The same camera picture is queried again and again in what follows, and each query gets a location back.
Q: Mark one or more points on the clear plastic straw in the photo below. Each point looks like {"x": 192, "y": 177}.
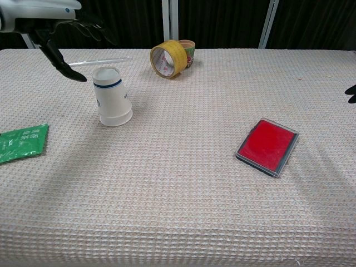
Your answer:
{"x": 100, "y": 61}

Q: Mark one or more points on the white paper cup blue stripe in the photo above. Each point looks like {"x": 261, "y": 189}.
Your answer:
{"x": 109, "y": 90}

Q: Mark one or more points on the beige woven tablecloth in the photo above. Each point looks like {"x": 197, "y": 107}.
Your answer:
{"x": 178, "y": 194}

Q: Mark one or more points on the black curtain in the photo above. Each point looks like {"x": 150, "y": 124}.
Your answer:
{"x": 222, "y": 19}

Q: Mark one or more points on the white metal frame post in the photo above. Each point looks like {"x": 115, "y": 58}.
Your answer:
{"x": 169, "y": 19}
{"x": 268, "y": 23}
{"x": 29, "y": 41}

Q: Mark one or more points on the colourful printed paper cup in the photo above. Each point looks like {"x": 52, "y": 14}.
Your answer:
{"x": 190, "y": 54}

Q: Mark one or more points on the green tea sachet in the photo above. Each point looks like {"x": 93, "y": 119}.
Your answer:
{"x": 22, "y": 143}

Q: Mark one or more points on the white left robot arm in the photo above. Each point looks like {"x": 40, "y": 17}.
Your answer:
{"x": 33, "y": 11}

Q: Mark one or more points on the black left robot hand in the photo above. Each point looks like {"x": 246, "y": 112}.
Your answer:
{"x": 57, "y": 57}

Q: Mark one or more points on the yellow packing tape roll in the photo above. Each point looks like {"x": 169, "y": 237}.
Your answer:
{"x": 172, "y": 57}

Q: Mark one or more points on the red ink stamp pad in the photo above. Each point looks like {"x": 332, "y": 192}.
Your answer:
{"x": 267, "y": 147}

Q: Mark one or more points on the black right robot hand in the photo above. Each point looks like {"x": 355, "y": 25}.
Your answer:
{"x": 351, "y": 94}

